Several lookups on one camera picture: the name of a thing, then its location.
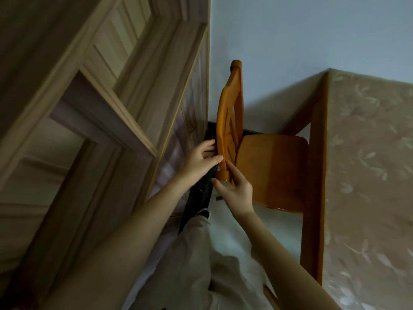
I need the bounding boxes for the person's left forearm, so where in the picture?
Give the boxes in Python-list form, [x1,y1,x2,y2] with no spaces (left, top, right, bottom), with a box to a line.
[38,176,194,310]

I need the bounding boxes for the person's right forearm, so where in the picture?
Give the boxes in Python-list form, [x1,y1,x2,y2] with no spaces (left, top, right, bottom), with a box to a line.
[232,209,342,310]

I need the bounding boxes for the wooden table with patterned cover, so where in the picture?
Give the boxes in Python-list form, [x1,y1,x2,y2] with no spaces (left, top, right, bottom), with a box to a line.
[280,69,413,310]

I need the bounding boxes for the person's left hand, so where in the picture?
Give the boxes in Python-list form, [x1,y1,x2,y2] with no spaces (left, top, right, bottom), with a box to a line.
[178,138,225,188]

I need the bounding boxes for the light wood shelf cabinet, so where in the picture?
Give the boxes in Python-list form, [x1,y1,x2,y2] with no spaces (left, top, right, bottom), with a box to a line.
[0,0,211,310]

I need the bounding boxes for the orange wooden chair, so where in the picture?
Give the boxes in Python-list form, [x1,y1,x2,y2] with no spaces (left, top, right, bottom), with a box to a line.
[214,59,309,212]

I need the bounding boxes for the beige trousers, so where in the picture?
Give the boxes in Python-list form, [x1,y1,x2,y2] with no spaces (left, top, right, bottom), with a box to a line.
[129,216,275,310]

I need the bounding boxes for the person's right hand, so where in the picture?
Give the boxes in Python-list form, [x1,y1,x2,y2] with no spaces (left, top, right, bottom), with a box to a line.
[210,159,256,219]

